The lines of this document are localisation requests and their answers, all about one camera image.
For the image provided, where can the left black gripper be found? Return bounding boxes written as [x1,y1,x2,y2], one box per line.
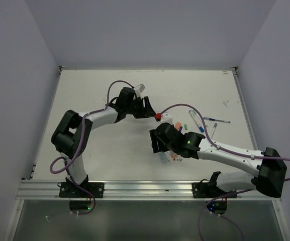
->
[125,96,156,118]

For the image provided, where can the orange marker cap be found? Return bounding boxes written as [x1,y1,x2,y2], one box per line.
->
[175,122,181,131]

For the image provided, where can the light blue highlighter marker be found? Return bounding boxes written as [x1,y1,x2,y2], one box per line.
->
[160,153,168,164]

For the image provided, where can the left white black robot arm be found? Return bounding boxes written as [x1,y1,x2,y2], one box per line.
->
[50,84,156,197]

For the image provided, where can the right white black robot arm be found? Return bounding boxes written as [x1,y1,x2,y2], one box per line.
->
[149,123,287,198]

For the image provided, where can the blue ballpoint pen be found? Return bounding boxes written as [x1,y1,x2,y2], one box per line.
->
[203,117,231,124]

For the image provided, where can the grey capped white pen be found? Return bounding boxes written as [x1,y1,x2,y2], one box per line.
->
[210,123,218,138]

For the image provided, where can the blue capped white marker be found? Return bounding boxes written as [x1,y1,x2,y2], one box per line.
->
[189,110,205,133]

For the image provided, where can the green capped white marker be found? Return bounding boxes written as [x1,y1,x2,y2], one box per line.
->
[193,110,204,127]

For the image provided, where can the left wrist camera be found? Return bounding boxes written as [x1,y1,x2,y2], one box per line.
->
[133,84,145,98]

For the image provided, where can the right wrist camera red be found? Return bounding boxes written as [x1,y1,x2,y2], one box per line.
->
[154,112,173,125]

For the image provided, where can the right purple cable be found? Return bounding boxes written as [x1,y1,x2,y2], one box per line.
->
[159,103,290,241]

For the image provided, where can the purple cable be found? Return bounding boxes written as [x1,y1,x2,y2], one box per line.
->
[49,80,137,215]
[159,103,290,241]

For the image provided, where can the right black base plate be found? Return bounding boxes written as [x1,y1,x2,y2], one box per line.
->
[191,171,237,198]

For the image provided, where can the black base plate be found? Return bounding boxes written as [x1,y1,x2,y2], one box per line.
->
[191,171,237,198]
[57,182,105,198]

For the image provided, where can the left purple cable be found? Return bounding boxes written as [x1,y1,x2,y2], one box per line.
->
[49,80,137,215]

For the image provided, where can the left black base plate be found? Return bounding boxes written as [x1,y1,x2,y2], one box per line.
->
[57,182,105,198]

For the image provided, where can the aluminium rail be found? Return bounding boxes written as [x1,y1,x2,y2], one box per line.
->
[16,179,278,200]

